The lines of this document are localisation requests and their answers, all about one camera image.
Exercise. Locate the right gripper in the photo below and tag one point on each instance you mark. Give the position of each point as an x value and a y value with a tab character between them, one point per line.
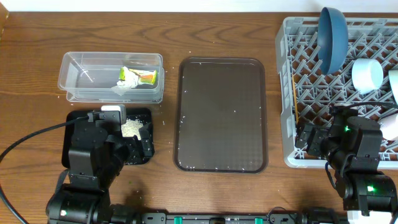
314	144

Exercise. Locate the clear plastic bin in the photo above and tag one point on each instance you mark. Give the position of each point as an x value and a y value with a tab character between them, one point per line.
88	77

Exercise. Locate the spilled white rice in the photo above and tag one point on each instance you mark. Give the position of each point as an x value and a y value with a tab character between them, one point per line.
131	128

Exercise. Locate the white tissue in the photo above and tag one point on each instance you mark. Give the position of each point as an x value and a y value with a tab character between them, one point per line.
123	86

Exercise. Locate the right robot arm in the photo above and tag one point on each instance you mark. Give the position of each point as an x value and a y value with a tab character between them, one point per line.
350	147

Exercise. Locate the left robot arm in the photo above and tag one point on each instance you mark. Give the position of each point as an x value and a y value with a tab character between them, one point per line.
97	145

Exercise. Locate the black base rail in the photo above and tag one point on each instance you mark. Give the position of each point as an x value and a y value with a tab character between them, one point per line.
273	218

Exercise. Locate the grey dishwasher rack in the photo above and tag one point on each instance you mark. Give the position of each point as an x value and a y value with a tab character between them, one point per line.
297	53

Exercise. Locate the dark blue plate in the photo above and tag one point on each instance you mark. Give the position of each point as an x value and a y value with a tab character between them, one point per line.
332	40

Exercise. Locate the mint green bowl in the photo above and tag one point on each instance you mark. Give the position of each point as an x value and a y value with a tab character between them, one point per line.
393	80

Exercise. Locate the wooden chopstick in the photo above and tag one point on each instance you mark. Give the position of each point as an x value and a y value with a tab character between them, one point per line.
295	101

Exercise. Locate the pink and white cup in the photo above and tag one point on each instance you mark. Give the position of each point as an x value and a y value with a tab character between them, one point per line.
389	127

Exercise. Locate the brown serving tray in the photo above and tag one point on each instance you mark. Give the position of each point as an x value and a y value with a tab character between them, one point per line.
221	119

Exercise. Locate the yellow snack wrapper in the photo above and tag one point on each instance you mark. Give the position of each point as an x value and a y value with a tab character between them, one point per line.
143	76

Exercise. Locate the light blue rice bowl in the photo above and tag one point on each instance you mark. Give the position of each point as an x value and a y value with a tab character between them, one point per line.
366	75

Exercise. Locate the black waste tray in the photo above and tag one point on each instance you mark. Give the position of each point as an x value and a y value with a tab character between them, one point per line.
72	128

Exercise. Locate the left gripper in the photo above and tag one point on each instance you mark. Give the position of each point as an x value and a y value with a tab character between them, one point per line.
146	139

